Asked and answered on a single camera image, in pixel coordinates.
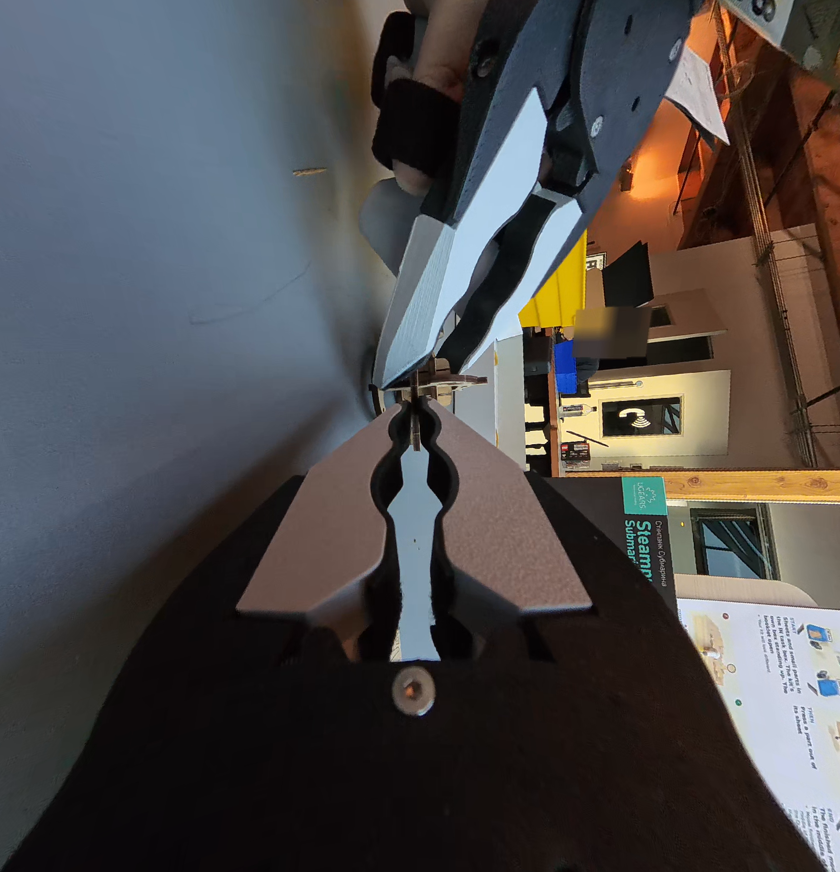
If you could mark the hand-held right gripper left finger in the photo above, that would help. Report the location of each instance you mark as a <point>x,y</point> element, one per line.
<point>311,545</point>

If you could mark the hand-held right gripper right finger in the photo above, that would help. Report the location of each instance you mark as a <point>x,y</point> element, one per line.
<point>508,545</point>

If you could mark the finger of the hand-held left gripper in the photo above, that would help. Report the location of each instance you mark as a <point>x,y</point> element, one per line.
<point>426,293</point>
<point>549,231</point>

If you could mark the wooden model wheel assembly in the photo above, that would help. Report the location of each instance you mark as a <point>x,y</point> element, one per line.
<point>454,383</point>

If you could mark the dark model kit box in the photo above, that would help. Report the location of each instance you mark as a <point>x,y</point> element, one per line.
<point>638,538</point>

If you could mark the person's left hand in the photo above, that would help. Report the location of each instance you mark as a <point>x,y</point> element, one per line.
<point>447,41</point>

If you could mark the black board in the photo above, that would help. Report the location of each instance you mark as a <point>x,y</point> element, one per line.
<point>627,276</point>

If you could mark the red and black box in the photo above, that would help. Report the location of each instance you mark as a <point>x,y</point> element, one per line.
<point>575,450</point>

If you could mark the white box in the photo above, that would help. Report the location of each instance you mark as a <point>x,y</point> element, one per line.
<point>505,402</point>

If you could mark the blue bin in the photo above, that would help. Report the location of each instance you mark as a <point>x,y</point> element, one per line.
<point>566,371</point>

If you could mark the clear water bottle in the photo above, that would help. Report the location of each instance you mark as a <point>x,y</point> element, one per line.
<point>576,411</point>

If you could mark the small wood sliver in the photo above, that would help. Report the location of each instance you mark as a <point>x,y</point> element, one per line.
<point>309,171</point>

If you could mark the phone sign panel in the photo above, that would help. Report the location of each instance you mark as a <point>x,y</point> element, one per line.
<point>641,417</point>

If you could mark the dark framed window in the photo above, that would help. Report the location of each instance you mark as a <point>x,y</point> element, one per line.
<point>733,545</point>

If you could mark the beige rounded panel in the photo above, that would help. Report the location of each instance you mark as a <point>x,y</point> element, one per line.
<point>733,590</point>

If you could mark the wooden beam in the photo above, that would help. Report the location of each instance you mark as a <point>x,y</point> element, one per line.
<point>733,486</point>

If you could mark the white instruction sheet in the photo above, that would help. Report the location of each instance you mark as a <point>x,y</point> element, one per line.
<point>774,722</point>

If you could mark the wall lamp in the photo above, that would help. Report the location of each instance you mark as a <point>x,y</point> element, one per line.
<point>628,174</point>

